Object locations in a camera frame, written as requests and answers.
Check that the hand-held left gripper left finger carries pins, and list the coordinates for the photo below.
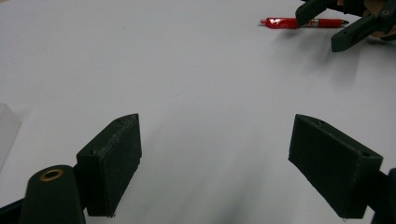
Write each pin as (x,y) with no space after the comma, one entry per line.
(112,165)

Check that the red pen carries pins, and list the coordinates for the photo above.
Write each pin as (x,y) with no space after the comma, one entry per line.
(280,23)

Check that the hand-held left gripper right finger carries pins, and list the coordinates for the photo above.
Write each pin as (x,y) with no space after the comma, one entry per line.
(330,165)

